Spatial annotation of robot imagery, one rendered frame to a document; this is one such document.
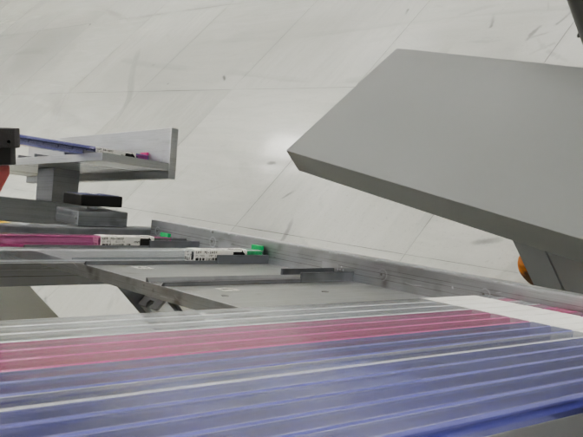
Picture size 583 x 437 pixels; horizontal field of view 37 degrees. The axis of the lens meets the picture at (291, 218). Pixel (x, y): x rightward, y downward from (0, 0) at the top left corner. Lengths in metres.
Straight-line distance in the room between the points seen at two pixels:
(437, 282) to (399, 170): 0.39
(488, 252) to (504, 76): 0.74
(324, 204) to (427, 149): 1.16
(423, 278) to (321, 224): 1.47
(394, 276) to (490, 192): 0.27
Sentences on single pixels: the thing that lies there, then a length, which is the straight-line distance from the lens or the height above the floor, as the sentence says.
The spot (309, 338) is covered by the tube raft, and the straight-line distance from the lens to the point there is 0.40.
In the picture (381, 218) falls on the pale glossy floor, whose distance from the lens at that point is 2.05.
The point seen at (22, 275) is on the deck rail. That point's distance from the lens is 0.90.
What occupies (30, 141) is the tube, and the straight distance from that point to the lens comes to 1.03.
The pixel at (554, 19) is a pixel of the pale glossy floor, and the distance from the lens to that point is 2.48.
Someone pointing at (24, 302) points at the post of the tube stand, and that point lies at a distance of 1.15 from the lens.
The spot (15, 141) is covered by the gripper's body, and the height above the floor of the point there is 0.98.
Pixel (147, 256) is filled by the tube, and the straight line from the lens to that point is 0.73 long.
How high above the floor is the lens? 1.16
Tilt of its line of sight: 31 degrees down
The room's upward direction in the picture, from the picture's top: 33 degrees counter-clockwise
